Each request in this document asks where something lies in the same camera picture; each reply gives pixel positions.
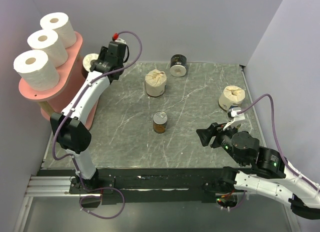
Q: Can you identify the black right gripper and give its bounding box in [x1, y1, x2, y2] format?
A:
[194, 119, 244, 165]

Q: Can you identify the black roll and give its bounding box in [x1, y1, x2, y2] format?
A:
[81, 53, 99, 78]
[169, 54, 187, 77]

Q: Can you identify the white toilet roll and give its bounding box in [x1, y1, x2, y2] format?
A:
[13, 50, 60, 91]
[40, 12, 76, 48]
[27, 29, 68, 68]

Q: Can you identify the white toilet roll front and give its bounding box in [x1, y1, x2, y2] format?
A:
[27, 29, 68, 68]

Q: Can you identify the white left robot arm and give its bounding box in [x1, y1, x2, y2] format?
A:
[50, 39, 129, 193]

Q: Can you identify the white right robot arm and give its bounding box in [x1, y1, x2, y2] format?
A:
[196, 123, 320, 220]

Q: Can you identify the pink three-tier shelf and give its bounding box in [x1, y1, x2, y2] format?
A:
[18, 32, 85, 120]

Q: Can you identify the tin can orange label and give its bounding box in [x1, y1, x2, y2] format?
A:
[152, 111, 168, 134]

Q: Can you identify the beige wrapped roll right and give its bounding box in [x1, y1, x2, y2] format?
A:
[218, 85, 246, 111]

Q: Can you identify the beige wrapped roll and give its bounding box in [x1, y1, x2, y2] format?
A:
[145, 69, 167, 97]
[218, 85, 246, 111]

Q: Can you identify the beige wrapped roll centre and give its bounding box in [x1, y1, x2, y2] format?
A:
[145, 69, 167, 97]

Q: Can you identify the black wrapped roll lying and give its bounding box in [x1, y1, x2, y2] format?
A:
[169, 54, 187, 77]

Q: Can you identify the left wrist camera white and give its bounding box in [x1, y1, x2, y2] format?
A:
[112, 33, 127, 45]

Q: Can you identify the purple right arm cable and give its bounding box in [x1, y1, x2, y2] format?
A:
[237, 93, 320, 193]

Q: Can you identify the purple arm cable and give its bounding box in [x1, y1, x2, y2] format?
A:
[51, 30, 143, 219]
[237, 93, 320, 193]

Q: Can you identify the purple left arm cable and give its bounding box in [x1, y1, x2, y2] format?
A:
[51, 30, 143, 219]

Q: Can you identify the aluminium frame rail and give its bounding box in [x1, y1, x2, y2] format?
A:
[12, 174, 76, 232]

